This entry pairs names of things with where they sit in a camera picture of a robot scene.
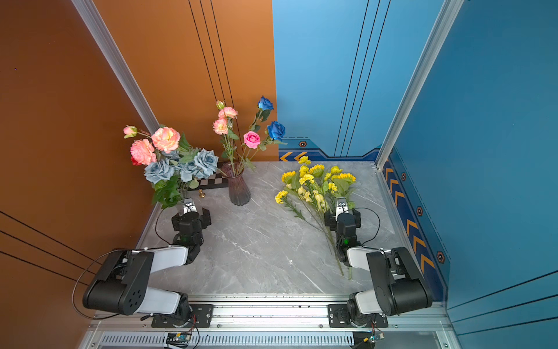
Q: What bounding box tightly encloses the background small orange sunflower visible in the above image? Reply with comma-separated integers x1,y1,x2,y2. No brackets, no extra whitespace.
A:
281,171,296,184

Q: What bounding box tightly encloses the background yellow carnation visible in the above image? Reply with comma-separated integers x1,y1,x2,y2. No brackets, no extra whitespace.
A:
299,173,315,186
275,188,324,232

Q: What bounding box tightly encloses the background yellow poppy spray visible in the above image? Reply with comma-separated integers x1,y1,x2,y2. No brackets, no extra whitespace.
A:
299,156,312,177

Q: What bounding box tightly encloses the yellow rose spray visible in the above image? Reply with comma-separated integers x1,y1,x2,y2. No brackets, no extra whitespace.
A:
296,187,345,277

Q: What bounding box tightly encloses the background large sunflower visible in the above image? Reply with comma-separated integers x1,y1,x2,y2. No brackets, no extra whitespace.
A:
308,164,325,178

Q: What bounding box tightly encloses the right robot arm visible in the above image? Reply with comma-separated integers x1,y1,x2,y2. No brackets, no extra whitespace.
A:
324,210,433,328

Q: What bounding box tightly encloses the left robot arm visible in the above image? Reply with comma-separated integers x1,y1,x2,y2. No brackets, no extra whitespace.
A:
82,208,212,327

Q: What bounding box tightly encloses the dark ribbed vase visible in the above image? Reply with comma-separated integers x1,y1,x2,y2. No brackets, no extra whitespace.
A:
220,162,251,206

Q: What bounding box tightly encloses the background bouquet in dark vase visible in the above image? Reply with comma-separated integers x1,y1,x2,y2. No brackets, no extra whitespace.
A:
123,95,288,206

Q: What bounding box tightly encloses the checkered chessboard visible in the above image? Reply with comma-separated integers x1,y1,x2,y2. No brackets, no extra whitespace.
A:
189,172,228,190

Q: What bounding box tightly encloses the grey blue roses bunch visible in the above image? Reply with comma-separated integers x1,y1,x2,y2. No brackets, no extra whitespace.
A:
144,146,219,209

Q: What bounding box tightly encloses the red rose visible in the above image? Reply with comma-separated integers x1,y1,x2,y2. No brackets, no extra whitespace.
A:
131,157,142,166

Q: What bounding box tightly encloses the right circuit board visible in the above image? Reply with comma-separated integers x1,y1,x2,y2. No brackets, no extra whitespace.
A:
352,332,385,349

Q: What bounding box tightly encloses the circuit board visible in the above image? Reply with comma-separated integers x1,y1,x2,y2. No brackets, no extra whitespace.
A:
352,332,385,349
165,332,192,348

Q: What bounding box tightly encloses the left circuit board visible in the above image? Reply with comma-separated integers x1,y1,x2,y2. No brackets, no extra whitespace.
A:
165,332,192,348

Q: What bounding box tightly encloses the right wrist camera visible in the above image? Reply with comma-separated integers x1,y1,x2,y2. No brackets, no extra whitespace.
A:
335,197,349,218

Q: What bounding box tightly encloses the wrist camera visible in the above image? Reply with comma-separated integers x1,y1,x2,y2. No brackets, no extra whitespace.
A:
335,197,349,218
183,198,197,215

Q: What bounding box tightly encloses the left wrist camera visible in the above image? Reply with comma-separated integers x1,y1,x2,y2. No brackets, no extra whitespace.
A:
183,198,197,215

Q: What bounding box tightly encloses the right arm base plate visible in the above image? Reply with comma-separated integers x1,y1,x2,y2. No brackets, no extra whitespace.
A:
327,303,389,329

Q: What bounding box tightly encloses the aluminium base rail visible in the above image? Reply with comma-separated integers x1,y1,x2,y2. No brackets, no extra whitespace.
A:
80,294,460,348

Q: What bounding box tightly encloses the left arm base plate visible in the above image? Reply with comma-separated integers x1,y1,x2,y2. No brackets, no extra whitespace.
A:
151,304,214,329

